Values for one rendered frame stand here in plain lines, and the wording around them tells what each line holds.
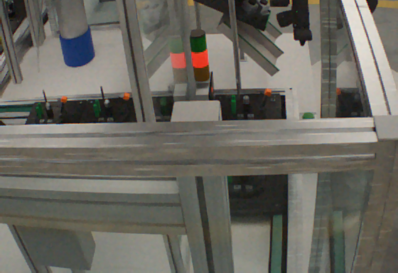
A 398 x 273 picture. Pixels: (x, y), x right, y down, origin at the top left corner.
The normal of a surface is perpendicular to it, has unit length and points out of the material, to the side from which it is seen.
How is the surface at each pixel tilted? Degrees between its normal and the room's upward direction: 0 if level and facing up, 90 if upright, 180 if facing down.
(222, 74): 0
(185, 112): 0
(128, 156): 90
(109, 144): 0
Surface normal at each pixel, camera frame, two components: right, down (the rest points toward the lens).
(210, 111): -0.10, -0.78
